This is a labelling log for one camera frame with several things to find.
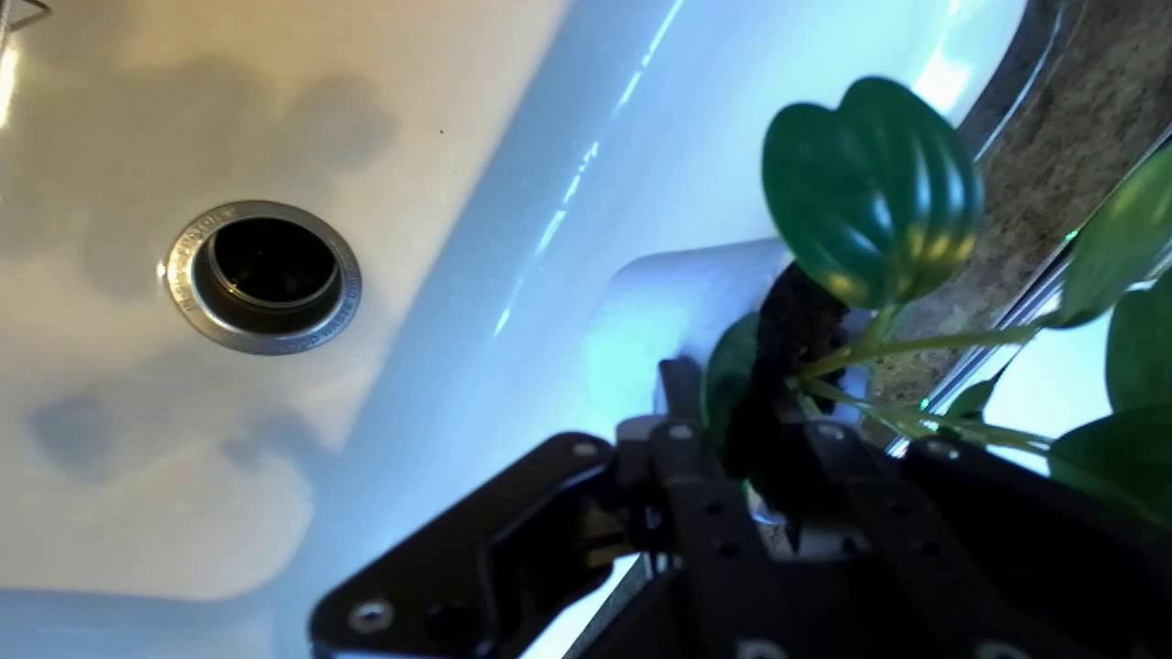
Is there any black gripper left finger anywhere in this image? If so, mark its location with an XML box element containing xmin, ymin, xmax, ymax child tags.
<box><xmin>309</xmin><ymin>358</ymin><xmax>784</xmax><ymax>659</ymax></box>

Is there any metal sink drain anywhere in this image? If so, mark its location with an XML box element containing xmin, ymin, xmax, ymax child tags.
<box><xmin>158</xmin><ymin>198</ymin><xmax>368</xmax><ymax>358</ymax></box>

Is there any green toy plant white pot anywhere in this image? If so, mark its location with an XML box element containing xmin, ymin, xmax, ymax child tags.
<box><xmin>584</xmin><ymin>73</ymin><xmax>1172</xmax><ymax>526</ymax></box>

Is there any white kitchen sink basin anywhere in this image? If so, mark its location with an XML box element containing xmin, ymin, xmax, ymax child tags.
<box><xmin>0</xmin><ymin>0</ymin><xmax>1076</xmax><ymax>659</ymax></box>

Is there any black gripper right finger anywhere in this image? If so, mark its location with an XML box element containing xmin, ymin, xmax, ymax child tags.
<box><xmin>802</xmin><ymin>416</ymin><xmax>1172</xmax><ymax>659</ymax></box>

